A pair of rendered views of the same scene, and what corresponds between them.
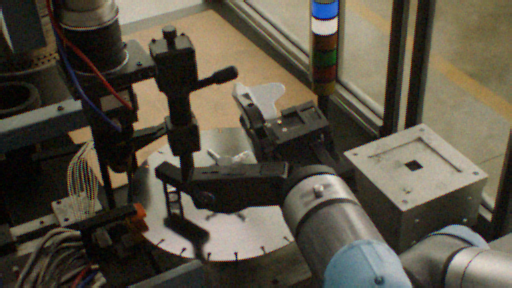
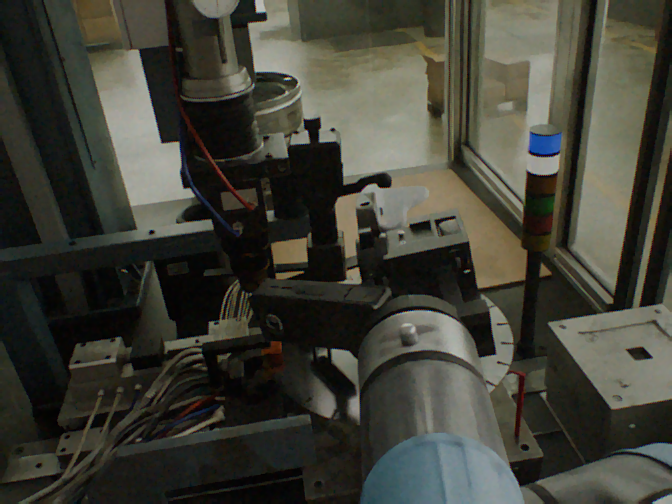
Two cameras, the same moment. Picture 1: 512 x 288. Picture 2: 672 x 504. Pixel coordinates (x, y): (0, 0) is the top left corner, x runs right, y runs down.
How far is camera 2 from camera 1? 0.37 m
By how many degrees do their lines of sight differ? 18
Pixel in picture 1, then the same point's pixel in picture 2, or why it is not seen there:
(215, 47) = (443, 202)
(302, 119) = (432, 231)
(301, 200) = (379, 345)
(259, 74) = (482, 233)
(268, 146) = (370, 262)
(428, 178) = (657, 373)
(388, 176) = (601, 361)
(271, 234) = not seen: hidden behind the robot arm
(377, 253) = (467, 467)
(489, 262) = not seen: outside the picture
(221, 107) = not seen: hidden behind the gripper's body
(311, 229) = (374, 396)
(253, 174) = (334, 297)
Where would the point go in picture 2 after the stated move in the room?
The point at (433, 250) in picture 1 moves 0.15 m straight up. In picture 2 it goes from (616, 481) to (662, 269)
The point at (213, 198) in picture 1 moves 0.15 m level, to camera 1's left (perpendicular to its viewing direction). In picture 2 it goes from (282, 326) to (111, 307)
